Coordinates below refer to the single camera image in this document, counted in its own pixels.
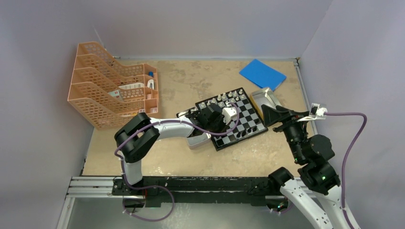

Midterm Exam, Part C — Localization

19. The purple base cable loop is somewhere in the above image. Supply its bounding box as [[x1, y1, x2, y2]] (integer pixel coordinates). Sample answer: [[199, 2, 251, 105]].
[[122, 185, 176, 222]]

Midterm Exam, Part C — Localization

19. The blue notebook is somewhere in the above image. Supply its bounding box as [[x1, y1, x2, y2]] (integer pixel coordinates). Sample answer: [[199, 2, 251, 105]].
[[239, 59, 287, 91]]

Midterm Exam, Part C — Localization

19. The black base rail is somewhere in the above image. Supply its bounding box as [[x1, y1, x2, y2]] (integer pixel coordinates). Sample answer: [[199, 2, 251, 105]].
[[112, 176, 292, 211]]

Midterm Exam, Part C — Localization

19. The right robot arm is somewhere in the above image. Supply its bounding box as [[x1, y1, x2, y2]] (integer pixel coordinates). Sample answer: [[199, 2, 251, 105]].
[[261, 104, 360, 229]]

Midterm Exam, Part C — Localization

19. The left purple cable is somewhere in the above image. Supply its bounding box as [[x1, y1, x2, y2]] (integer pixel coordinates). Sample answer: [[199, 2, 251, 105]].
[[114, 102, 241, 190]]

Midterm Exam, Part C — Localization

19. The black white chess board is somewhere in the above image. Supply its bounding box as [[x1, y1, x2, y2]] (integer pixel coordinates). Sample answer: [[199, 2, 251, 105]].
[[195, 87, 268, 151]]

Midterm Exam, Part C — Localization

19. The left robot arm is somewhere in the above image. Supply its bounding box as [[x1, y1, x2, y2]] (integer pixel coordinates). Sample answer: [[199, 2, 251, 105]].
[[114, 102, 239, 195]]

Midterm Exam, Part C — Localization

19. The white label box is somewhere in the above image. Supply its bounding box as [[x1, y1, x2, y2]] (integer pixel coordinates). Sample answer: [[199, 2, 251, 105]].
[[119, 82, 145, 90]]

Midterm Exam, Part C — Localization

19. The orange plastic file rack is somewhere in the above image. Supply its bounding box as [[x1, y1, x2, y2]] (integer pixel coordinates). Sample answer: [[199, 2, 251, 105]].
[[67, 42, 161, 130]]

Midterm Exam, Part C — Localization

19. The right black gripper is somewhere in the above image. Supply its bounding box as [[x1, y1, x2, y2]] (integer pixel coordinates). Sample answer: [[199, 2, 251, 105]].
[[260, 104, 309, 162]]

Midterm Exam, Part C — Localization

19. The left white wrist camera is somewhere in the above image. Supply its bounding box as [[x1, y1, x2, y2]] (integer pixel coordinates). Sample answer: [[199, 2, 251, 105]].
[[222, 106, 237, 125]]

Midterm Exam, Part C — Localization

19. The silver metal tin tray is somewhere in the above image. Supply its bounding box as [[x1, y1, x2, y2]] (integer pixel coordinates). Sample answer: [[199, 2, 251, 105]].
[[176, 107, 211, 150]]

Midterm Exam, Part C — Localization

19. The white stapler in rack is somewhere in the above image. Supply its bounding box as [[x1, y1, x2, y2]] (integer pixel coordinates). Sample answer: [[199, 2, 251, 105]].
[[147, 79, 155, 90]]

